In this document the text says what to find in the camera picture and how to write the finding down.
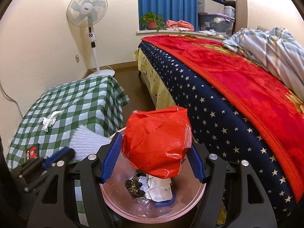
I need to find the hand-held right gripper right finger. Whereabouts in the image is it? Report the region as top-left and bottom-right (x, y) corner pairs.
(186, 144), (277, 228)

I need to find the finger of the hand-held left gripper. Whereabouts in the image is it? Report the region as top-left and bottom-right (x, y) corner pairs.
(41, 147), (69, 169)
(60, 147), (76, 165)

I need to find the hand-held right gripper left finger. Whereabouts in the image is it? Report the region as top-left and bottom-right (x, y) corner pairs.
(26, 132), (124, 228)

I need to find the white foam fruit net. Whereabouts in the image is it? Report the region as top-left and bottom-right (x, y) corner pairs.
(68, 125), (112, 164)

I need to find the pink plastic bucket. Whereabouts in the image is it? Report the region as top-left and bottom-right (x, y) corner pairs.
(98, 127), (207, 221)

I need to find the red plastic wrapper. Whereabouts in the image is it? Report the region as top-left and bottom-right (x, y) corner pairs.
(122, 106), (192, 178)

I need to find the white paper packet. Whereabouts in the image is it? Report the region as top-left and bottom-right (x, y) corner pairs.
(139, 174), (174, 202)

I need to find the black and red packet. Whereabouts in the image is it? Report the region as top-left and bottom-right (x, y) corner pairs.
(24, 143), (40, 159)

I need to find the white crumpled tissue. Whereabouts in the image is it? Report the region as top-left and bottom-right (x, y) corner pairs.
(43, 110), (62, 132)

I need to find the dark patterned scrunchie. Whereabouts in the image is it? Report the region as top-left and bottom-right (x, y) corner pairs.
(125, 174), (146, 199)

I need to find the bed with red blanket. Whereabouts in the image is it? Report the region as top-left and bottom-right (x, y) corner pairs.
(138, 40), (298, 221)

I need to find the blue plastic piece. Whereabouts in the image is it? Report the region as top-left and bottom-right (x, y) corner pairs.
(154, 192), (176, 208)

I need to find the green checked tablecloth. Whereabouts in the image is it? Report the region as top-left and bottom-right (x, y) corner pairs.
(5, 75), (131, 221)

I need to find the yellow bed skirt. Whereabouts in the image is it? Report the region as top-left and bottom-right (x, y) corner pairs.
(132, 47), (177, 112)

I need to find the red floral blanket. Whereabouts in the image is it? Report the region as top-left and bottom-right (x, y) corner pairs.
(142, 35), (304, 203)

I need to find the white clothes pile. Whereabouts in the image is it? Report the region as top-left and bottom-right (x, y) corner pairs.
(198, 29), (225, 37)

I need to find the blue white striped quilt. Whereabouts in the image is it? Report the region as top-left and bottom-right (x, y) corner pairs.
(223, 27), (304, 98)

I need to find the potted green plant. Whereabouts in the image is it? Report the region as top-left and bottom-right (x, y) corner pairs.
(139, 12), (165, 31)

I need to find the pink folded cloth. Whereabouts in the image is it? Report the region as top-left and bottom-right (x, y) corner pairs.
(165, 19), (195, 31)

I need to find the clear storage box purple lid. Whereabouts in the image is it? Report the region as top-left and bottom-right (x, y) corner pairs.
(198, 13), (235, 37)

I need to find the white standing fan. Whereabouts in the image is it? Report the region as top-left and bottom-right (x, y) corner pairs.
(66, 0), (116, 78)

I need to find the white plastic container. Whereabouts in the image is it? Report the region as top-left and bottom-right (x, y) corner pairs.
(224, 5), (236, 17)

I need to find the grey cardboard box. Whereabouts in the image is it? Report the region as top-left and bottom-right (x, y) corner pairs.
(198, 0), (225, 15)

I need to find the wooden shelf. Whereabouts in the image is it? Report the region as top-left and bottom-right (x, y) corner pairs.
(215, 0), (249, 36)

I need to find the blue curtain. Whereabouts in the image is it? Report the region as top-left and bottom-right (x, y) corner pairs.
(138, 0), (218, 31)

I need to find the grey wall cable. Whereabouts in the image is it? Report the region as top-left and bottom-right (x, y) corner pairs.
(0, 76), (24, 119)

